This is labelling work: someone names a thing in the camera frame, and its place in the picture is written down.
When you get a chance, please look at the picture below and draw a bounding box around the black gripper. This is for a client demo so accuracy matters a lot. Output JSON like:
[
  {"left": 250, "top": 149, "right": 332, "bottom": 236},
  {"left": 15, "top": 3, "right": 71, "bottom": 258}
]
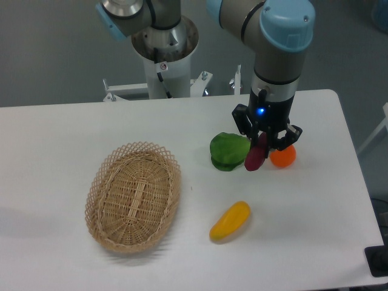
[{"left": 232, "top": 86, "right": 303, "bottom": 158}]

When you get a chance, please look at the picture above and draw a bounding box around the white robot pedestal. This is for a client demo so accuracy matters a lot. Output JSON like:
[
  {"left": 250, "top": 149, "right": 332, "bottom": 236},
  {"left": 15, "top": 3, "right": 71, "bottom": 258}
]
[{"left": 131, "top": 16, "right": 199, "bottom": 99}]

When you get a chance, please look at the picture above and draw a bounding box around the green leafy vegetable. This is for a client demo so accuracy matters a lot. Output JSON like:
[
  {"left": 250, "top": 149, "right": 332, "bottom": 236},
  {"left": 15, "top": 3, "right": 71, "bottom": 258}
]
[{"left": 209, "top": 132, "right": 250, "bottom": 172}]

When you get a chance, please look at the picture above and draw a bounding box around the black device at table edge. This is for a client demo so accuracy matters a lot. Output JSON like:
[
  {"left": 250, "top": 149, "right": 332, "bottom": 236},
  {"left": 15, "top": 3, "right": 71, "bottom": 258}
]
[{"left": 364, "top": 246, "right": 387, "bottom": 278}]

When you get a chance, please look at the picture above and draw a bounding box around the purple sweet potato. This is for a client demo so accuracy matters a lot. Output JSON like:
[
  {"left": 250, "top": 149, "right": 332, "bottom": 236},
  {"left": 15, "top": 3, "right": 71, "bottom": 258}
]
[{"left": 244, "top": 132, "right": 267, "bottom": 172}]

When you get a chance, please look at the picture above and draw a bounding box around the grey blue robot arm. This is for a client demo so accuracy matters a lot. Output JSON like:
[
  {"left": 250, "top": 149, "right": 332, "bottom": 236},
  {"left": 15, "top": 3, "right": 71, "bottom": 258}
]
[{"left": 96, "top": 1, "right": 315, "bottom": 154}]

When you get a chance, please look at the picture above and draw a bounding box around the white metal frame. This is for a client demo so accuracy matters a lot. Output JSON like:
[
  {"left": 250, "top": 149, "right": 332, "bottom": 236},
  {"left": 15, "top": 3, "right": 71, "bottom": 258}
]
[{"left": 102, "top": 64, "right": 243, "bottom": 102}]

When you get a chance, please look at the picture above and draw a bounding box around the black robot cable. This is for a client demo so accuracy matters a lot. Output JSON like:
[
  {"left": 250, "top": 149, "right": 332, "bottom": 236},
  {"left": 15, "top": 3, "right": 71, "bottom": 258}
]
[{"left": 153, "top": 47, "right": 173, "bottom": 99}]

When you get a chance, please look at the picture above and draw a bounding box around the orange fruit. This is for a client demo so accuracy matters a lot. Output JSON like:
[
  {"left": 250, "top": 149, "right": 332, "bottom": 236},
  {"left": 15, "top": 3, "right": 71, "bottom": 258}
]
[{"left": 269, "top": 145, "right": 296, "bottom": 168}]

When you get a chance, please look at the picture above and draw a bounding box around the yellow mango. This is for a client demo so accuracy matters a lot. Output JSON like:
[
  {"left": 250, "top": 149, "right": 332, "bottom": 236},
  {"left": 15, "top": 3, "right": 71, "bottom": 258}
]
[{"left": 209, "top": 201, "right": 251, "bottom": 241}]

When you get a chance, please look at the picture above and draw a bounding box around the woven wicker basket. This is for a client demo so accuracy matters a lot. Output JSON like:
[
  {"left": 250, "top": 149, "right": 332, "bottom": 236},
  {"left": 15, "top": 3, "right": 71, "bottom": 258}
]
[{"left": 85, "top": 142, "right": 181, "bottom": 254}]

